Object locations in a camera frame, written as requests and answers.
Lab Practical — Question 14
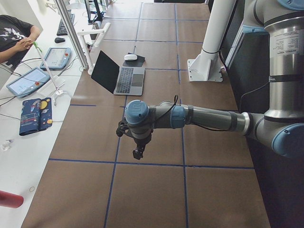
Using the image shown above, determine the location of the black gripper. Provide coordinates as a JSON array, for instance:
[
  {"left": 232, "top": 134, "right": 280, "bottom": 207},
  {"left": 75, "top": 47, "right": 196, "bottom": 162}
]
[{"left": 116, "top": 120, "right": 153, "bottom": 160}]

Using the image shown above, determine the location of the grey laptop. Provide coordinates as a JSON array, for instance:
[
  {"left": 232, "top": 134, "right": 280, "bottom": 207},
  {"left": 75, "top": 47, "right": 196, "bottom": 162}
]
[{"left": 91, "top": 51, "right": 145, "bottom": 96}]

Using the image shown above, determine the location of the dark grey mouse pad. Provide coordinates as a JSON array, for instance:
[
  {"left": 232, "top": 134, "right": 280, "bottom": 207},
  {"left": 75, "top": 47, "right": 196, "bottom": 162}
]
[{"left": 123, "top": 55, "right": 145, "bottom": 67}]

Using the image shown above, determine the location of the white computer mouse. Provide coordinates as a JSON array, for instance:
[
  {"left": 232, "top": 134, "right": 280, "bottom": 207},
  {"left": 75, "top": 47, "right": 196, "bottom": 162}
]
[{"left": 124, "top": 54, "right": 138, "bottom": 61}]

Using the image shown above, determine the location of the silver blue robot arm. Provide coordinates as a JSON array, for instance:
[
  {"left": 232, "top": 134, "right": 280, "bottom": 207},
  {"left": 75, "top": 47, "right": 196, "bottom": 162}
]
[{"left": 116, "top": 0, "right": 304, "bottom": 159}]

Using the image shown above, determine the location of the white desk lamp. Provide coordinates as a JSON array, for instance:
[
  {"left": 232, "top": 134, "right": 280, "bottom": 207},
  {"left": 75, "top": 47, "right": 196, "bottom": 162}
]
[{"left": 77, "top": 22, "right": 111, "bottom": 75}]

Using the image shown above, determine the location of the black desk mouse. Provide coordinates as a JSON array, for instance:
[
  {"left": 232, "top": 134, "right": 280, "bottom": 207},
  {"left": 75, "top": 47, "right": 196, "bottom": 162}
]
[{"left": 54, "top": 37, "right": 65, "bottom": 43}]

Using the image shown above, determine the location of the thin rod on stand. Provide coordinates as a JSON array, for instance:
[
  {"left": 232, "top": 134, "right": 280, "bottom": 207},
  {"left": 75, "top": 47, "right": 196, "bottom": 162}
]
[{"left": 33, "top": 42, "right": 72, "bottom": 106}]

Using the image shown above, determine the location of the navy space print pouch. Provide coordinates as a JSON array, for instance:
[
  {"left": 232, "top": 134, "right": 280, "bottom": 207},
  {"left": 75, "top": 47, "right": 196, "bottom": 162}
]
[{"left": 19, "top": 97, "right": 53, "bottom": 136}]

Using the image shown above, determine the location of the far blue teach pendant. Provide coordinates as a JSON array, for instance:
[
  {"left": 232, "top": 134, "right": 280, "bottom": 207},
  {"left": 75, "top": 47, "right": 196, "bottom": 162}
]
[{"left": 45, "top": 47, "right": 71, "bottom": 70}]

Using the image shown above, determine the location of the blue teach pendant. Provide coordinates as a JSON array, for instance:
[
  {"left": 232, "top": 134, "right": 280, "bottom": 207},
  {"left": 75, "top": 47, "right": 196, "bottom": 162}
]
[
  {"left": 45, "top": 47, "right": 71, "bottom": 70},
  {"left": 6, "top": 67, "right": 50, "bottom": 98}
]

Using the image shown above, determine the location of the near blue teach pendant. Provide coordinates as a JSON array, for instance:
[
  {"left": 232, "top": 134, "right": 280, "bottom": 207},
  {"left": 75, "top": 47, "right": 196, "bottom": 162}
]
[{"left": 6, "top": 67, "right": 50, "bottom": 98}]

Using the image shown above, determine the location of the metal cup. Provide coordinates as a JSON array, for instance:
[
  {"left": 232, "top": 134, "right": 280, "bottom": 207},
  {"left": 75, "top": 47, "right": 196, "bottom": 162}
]
[{"left": 92, "top": 22, "right": 100, "bottom": 30}]

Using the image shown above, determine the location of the red cylinder bottle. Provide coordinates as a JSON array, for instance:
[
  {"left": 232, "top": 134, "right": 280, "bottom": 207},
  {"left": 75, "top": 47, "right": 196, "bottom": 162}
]
[{"left": 0, "top": 191, "right": 24, "bottom": 209}]

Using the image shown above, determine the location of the black keyboard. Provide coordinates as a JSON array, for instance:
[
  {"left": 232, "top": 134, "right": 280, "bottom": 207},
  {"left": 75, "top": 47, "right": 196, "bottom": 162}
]
[{"left": 56, "top": 13, "right": 76, "bottom": 37}]

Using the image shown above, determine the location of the seated person in black shirt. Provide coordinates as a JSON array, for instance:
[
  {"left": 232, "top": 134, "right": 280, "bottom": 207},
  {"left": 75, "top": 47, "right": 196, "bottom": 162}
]
[{"left": 0, "top": 15, "right": 41, "bottom": 69}]

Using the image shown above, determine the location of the white camera mast with base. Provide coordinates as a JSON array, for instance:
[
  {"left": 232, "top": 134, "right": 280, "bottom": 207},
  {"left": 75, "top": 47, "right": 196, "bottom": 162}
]
[{"left": 187, "top": 0, "right": 237, "bottom": 82}]

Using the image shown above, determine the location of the aluminium frame post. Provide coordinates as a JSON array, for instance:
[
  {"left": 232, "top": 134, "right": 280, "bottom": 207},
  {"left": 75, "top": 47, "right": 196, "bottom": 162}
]
[{"left": 54, "top": 0, "right": 88, "bottom": 70}]

